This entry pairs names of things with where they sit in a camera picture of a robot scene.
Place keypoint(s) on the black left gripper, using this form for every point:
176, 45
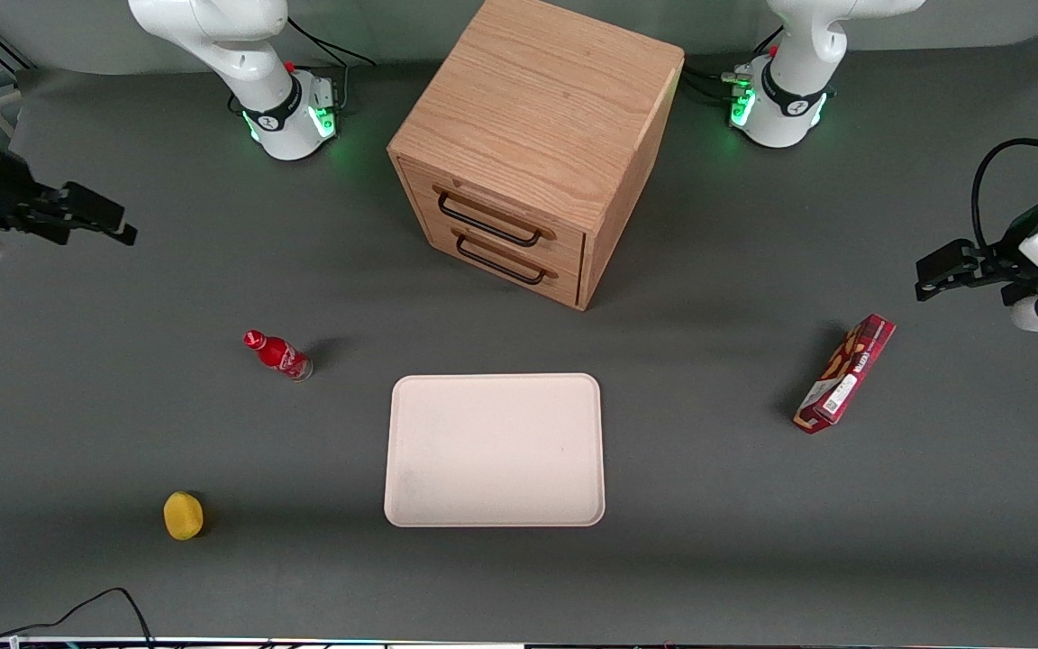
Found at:
1008, 255

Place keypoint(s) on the wooden drawer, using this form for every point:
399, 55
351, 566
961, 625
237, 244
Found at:
420, 185
566, 287

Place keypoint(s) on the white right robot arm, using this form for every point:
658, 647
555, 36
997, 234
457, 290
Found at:
249, 54

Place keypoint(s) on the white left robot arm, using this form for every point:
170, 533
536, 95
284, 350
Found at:
789, 99

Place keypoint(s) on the oak wooden drawer cabinet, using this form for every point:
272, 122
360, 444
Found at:
537, 90

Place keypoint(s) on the red snack box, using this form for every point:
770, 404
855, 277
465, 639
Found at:
848, 374

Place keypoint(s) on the red soda bottle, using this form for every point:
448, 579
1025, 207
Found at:
280, 354

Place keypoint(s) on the yellow toy lemon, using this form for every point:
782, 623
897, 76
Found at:
183, 516

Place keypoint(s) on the dark grey table mat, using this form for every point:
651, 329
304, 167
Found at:
753, 541

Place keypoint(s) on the beige plastic tray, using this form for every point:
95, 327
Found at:
492, 451

